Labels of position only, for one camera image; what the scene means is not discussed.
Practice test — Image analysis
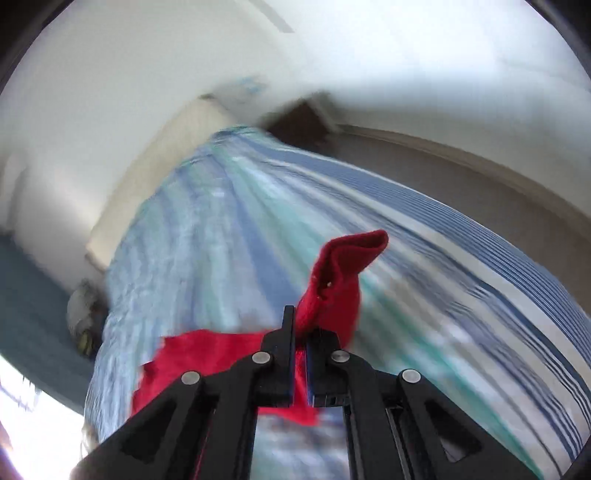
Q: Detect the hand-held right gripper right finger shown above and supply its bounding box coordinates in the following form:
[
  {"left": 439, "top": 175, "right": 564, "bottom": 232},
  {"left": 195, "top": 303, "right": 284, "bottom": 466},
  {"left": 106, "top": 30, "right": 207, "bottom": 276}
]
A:
[{"left": 305, "top": 330, "right": 546, "bottom": 480}]

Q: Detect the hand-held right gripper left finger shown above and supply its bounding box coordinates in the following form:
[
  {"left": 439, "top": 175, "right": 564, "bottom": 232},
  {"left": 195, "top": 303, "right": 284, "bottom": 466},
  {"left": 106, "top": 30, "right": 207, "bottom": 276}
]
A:
[{"left": 69, "top": 305, "right": 296, "bottom": 480}]

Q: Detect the red sweater with white animal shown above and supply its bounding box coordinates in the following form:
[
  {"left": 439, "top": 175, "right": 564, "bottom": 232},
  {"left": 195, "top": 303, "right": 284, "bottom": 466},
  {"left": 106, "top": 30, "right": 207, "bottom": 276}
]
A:
[{"left": 131, "top": 229, "right": 389, "bottom": 426}]

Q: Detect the pile of clothes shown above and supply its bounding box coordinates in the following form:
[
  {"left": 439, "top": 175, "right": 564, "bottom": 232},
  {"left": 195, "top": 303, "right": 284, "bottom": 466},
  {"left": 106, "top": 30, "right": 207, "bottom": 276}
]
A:
[{"left": 67, "top": 281, "right": 109, "bottom": 357}]

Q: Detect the striped bed sheet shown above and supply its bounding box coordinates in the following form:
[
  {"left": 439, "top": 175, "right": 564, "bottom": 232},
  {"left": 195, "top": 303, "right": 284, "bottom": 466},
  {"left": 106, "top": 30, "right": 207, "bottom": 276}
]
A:
[{"left": 85, "top": 124, "right": 587, "bottom": 480}]

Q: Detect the cream padded headboard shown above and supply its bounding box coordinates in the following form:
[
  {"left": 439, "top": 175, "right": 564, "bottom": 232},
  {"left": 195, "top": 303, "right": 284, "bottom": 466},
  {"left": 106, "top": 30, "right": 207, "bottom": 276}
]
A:
[{"left": 85, "top": 95, "right": 241, "bottom": 273}]

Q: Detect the dark wooden nightstand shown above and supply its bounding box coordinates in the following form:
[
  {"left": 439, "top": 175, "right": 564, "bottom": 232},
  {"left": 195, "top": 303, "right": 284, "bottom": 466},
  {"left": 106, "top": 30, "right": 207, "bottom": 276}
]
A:
[{"left": 265, "top": 100, "right": 335, "bottom": 141}]

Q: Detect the blue curtain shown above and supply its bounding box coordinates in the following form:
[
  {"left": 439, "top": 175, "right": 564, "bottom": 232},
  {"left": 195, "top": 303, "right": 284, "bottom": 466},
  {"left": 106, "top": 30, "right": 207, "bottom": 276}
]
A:
[{"left": 0, "top": 231, "right": 105, "bottom": 393}]

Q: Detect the blue wall sticker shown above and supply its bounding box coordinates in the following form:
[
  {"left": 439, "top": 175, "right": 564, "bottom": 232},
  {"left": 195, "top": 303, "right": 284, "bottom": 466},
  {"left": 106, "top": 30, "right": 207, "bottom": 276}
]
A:
[{"left": 228, "top": 76, "right": 269, "bottom": 101}]

